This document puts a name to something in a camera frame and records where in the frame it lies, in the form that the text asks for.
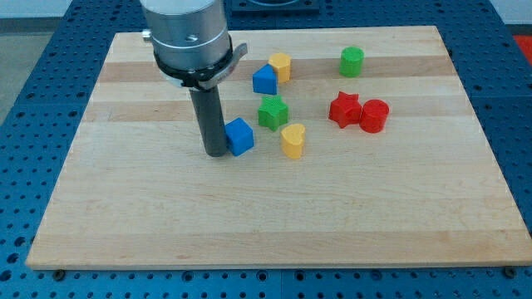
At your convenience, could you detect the green star block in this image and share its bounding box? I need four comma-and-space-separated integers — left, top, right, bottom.
258, 95, 288, 131

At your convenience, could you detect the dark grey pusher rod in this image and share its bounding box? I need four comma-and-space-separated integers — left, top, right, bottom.
190, 87, 228, 157

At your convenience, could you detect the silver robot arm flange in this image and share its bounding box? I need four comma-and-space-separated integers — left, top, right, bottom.
140, 0, 248, 91

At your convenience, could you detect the red star block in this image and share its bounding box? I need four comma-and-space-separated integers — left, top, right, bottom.
328, 91, 362, 129

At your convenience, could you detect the yellow heart block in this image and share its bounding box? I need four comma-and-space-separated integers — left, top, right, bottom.
280, 124, 306, 159

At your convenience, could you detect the red cylinder block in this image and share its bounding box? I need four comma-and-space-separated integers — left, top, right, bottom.
359, 99, 390, 134

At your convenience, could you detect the blue triangle block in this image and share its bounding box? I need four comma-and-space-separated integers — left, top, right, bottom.
252, 64, 278, 95

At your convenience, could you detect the green cylinder block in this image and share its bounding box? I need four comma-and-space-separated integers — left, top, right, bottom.
339, 47, 364, 77

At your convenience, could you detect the blue cube block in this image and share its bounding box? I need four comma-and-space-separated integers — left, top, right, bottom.
225, 118, 254, 156

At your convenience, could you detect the wooden board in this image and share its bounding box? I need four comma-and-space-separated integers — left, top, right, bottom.
26, 26, 531, 270

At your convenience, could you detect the yellow hexagon block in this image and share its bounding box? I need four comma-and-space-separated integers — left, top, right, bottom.
268, 52, 291, 83

